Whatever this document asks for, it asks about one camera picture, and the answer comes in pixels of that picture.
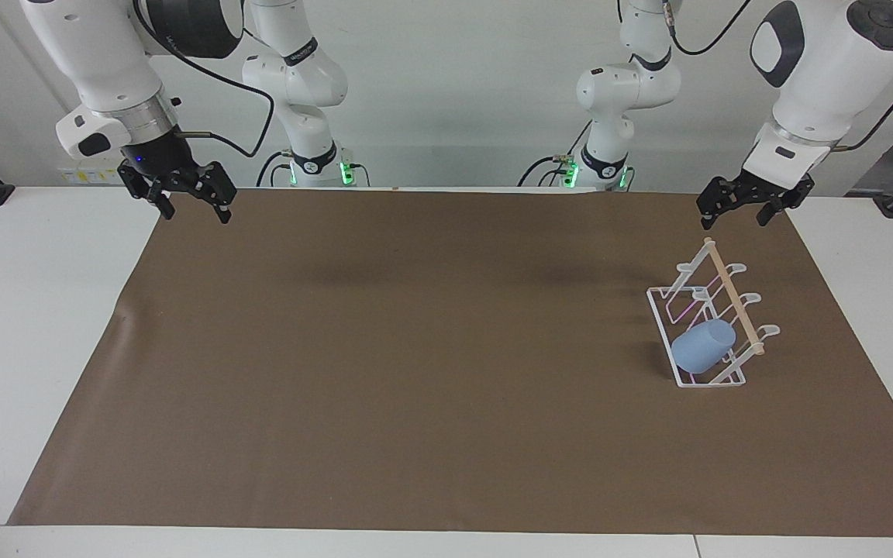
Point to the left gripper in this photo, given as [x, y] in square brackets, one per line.
[774, 184]

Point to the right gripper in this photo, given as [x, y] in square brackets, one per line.
[153, 149]

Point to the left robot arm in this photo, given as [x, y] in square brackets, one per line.
[826, 70]

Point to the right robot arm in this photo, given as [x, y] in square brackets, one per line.
[105, 54]

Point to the light blue cup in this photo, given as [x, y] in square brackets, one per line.
[701, 347]

